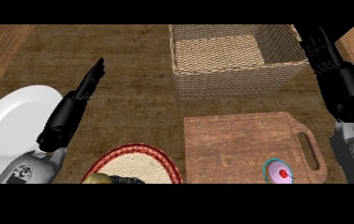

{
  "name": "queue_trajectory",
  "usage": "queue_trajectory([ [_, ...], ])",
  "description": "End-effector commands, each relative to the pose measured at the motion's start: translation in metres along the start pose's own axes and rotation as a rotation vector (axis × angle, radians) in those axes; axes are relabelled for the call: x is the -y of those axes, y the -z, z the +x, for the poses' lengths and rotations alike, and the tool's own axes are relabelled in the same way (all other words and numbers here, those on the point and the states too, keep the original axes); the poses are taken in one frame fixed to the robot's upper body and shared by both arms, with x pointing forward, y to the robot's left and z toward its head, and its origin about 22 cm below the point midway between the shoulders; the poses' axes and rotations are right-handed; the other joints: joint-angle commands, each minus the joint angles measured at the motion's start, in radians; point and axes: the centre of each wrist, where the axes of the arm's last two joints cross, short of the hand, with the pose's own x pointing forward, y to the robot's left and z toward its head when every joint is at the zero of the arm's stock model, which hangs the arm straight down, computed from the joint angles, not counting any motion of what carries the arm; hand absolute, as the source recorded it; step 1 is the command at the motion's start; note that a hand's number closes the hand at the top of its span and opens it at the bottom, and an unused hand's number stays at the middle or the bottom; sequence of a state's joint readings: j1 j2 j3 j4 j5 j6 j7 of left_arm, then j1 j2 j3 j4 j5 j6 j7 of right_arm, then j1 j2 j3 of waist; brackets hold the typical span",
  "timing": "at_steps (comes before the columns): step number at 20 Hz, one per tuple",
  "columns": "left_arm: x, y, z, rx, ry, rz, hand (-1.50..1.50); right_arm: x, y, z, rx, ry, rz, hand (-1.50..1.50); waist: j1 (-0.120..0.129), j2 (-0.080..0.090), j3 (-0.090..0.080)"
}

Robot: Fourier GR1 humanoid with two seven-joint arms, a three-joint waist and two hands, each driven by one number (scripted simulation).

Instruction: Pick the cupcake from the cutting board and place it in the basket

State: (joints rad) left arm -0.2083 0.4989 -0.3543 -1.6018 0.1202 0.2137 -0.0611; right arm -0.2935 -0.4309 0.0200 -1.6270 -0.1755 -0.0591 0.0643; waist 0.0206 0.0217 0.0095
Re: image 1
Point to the black object on placemat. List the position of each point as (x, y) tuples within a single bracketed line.
[(127, 180)]

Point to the yellow-green fruit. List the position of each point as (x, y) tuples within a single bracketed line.
[(98, 178)]

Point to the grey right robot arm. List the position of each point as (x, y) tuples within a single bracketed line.
[(343, 151)]

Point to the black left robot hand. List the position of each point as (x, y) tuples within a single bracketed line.
[(70, 112)]

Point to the woven wicker basket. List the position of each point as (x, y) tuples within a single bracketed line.
[(232, 60)]

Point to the white round plate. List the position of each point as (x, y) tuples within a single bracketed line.
[(24, 122)]

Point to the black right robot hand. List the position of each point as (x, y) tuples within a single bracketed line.
[(332, 71)]

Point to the pink frosted cupcake with cherry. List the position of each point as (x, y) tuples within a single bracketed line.
[(279, 171)]

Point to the oval beige placemat red rim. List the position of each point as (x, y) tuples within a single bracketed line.
[(136, 165)]

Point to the brown wooden cutting board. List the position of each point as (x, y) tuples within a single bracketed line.
[(244, 149)]

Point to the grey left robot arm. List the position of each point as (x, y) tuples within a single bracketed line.
[(29, 167)]

